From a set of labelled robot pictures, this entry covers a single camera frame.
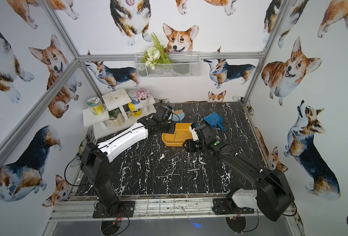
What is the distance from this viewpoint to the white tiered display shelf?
94 centimetres

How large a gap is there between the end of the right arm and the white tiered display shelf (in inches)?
17.6

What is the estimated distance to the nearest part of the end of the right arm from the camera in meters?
0.60
